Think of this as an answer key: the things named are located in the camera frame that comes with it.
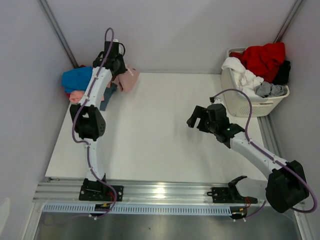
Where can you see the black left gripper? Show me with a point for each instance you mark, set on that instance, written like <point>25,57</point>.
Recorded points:
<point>122,68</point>

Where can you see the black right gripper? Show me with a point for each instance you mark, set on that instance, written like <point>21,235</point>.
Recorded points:
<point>200,112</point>

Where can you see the dusty pink graphic t-shirt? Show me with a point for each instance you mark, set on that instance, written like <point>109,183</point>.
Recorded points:
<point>126,81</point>

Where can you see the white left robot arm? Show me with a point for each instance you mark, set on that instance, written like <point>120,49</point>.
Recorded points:
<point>88,124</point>

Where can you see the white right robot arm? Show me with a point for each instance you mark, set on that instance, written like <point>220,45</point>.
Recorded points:
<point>283,187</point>

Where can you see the slate blue t-shirt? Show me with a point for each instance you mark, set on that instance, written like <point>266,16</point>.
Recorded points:
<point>109,91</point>

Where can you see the white perforated laundry basket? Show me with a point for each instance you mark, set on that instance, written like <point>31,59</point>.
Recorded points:
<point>236,101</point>

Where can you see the salmon pink t-shirt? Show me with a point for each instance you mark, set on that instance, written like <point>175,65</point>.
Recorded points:
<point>76,95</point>

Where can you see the white t-shirt in basket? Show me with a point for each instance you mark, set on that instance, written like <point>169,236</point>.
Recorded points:
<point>245,80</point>

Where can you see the grey t-shirt in basket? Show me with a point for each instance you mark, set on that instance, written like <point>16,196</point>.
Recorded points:
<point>270,90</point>

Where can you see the red t-shirt in basket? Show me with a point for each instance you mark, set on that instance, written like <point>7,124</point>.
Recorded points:
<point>263,61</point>

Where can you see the black t-shirt in basket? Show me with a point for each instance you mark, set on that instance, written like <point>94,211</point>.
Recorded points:
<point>282,76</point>

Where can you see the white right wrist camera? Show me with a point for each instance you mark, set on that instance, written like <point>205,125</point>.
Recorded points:
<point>216,100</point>

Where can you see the right side aluminium rail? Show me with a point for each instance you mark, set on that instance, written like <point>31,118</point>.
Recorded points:
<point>268,133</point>

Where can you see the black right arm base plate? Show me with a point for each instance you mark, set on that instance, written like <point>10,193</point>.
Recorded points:
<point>229,195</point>

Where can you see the left aluminium frame post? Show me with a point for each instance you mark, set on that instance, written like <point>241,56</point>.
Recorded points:
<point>52,20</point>

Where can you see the aluminium frame post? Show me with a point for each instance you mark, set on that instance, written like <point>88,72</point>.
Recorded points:
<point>292,14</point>
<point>52,20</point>

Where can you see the aluminium mounting rail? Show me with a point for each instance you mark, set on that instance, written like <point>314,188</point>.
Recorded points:
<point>63,190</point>

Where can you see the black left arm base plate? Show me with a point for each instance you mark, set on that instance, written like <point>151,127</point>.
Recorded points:
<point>95,191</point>

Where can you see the right aluminium frame post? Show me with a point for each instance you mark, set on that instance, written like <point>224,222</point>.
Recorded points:
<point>292,14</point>

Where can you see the white slotted cable duct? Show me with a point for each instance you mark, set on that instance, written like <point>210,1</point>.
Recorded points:
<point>86,208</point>

